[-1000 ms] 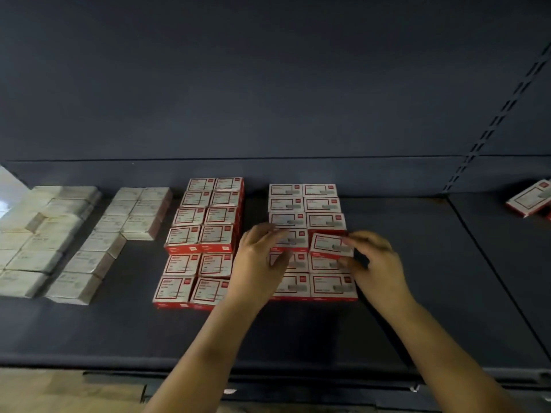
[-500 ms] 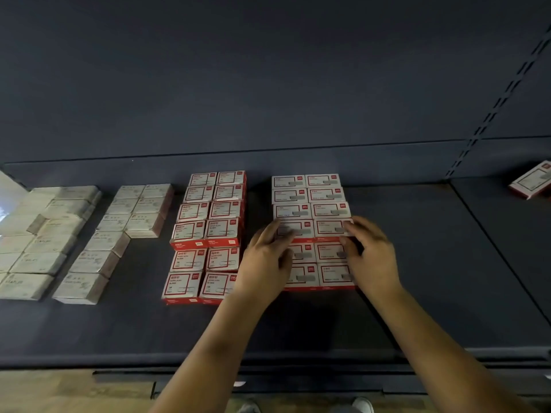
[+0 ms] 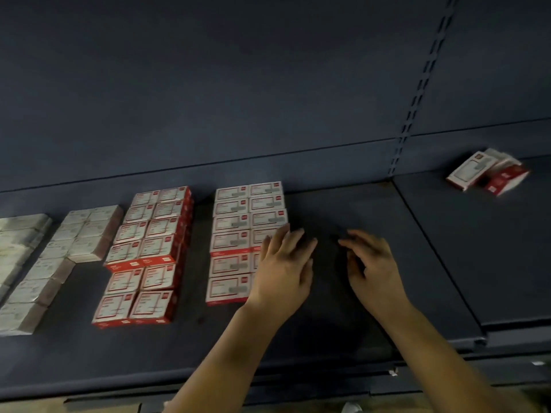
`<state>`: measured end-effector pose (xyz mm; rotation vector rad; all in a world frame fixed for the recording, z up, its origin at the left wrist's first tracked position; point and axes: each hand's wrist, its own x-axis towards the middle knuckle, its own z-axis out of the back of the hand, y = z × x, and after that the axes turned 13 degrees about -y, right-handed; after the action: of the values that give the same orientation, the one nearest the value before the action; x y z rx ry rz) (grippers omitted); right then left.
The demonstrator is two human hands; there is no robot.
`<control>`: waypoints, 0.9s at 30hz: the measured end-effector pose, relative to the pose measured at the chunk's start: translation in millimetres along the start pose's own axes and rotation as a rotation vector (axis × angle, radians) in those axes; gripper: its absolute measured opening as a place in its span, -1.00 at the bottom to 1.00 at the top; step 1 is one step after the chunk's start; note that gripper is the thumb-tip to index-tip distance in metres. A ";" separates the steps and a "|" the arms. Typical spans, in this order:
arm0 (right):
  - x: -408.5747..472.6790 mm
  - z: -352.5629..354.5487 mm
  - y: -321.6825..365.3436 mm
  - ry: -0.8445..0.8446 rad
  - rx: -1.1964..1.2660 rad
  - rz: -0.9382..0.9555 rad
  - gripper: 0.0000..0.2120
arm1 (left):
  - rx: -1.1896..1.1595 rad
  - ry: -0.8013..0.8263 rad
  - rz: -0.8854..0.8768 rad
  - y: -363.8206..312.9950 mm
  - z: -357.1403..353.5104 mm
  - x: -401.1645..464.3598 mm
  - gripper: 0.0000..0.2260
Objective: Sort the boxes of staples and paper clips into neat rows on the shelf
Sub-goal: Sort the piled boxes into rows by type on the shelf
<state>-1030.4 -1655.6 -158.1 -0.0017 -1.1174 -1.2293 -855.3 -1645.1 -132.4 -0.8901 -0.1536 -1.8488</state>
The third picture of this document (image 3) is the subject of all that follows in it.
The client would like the person's right forearm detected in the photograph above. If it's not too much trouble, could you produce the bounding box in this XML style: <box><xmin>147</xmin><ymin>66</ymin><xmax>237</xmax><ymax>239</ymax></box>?
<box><xmin>374</xmin><ymin>301</ymin><xmax>518</xmax><ymax>413</ymax></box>

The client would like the person's right hand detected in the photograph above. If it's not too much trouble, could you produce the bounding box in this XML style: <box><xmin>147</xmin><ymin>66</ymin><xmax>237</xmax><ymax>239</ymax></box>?
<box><xmin>337</xmin><ymin>229</ymin><xmax>413</xmax><ymax>322</ymax></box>

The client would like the dark metal shelf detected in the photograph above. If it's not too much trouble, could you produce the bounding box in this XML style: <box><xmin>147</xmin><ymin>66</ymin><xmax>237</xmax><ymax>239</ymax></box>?
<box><xmin>0</xmin><ymin>0</ymin><xmax>551</xmax><ymax>401</ymax></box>

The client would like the person's left hand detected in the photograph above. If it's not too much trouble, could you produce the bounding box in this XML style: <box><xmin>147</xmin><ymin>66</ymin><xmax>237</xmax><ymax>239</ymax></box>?
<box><xmin>247</xmin><ymin>226</ymin><xmax>319</xmax><ymax>322</ymax></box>

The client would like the small red white box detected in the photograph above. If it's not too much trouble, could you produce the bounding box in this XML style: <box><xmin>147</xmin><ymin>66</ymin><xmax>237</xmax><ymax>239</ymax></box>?
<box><xmin>158</xmin><ymin>186</ymin><xmax>193</xmax><ymax>204</ymax></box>
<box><xmin>124</xmin><ymin>204</ymin><xmax>157</xmax><ymax>223</ymax></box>
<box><xmin>140</xmin><ymin>264</ymin><xmax>182</xmax><ymax>291</ymax></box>
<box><xmin>146</xmin><ymin>216</ymin><xmax>188</xmax><ymax>237</ymax></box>
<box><xmin>129</xmin><ymin>290</ymin><xmax>179</xmax><ymax>325</ymax></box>
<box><xmin>104</xmin><ymin>239</ymin><xmax>144</xmax><ymax>272</ymax></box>
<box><xmin>251</xmin><ymin>226</ymin><xmax>287</xmax><ymax>250</ymax></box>
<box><xmin>205</xmin><ymin>275</ymin><xmax>253</xmax><ymax>307</ymax></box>
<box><xmin>248</xmin><ymin>181</ymin><xmax>284</xmax><ymax>198</ymax></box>
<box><xmin>115</xmin><ymin>220</ymin><xmax>151</xmax><ymax>241</ymax></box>
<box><xmin>209</xmin><ymin>254</ymin><xmax>255</xmax><ymax>279</ymax></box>
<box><xmin>105</xmin><ymin>269</ymin><xmax>144</xmax><ymax>295</ymax></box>
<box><xmin>131</xmin><ymin>190</ymin><xmax>162</xmax><ymax>207</ymax></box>
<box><xmin>153</xmin><ymin>200</ymin><xmax>191</xmax><ymax>219</ymax></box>
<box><xmin>212</xmin><ymin>198</ymin><xmax>251</xmax><ymax>217</ymax></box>
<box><xmin>92</xmin><ymin>292</ymin><xmax>135</xmax><ymax>329</ymax></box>
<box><xmin>249</xmin><ymin>195</ymin><xmax>288</xmax><ymax>213</ymax></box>
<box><xmin>215</xmin><ymin>185</ymin><xmax>251</xmax><ymax>201</ymax></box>
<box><xmin>209</xmin><ymin>229</ymin><xmax>253</xmax><ymax>257</ymax></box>
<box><xmin>139</xmin><ymin>233</ymin><xmax>184</xmax><ymax>267</ymax></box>
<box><xmin>250</xmin><ymin>209</ymin><xmax>290</xmax><ymax>229</ymax></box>
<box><xmin>212</xmin><ymin>213</ymin><xmax>253</xmax><ymax>233</ymax></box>

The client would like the pile of red white boxes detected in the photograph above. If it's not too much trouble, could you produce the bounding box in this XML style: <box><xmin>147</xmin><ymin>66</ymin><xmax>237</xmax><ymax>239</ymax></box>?
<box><xmin>446</xmin><ymin>147</ymin><xmax>531</xmax><ymax>198</ymax></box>

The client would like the person's left forearm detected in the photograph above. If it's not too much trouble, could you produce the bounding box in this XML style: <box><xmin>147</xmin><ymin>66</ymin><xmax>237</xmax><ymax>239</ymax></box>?
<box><xmin>164</xmin><ymin>301</ymin><xmax>298</xmax><ymax>413</ymax></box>

